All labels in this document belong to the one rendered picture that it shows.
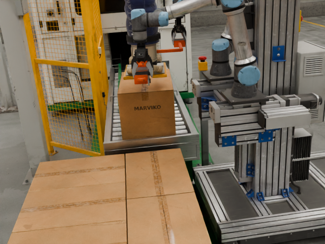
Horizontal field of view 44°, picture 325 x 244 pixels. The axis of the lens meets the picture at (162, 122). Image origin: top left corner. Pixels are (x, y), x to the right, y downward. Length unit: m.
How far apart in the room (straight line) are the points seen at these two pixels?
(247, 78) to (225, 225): 0.97
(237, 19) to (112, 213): 1.21
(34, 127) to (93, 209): 1.56
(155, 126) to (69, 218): 1.02
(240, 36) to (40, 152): 2.28
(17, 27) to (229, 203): 2.13
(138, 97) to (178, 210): 0.98
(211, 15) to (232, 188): 9.11
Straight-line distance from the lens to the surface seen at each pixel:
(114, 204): 2.32
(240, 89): 2.33
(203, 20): 11.75
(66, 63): 3.73
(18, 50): 3.52
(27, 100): 3.62
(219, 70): 2.78
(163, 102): 2.86
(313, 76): 2.64
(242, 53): 2.15
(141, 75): 2.16
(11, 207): 3.58
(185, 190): 2.38
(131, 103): 2.86
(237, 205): 2.85
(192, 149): 2.97
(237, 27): 2.12
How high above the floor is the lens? 1.79
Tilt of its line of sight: 22 degrees down
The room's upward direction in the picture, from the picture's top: 4 degrees counter-clockwise
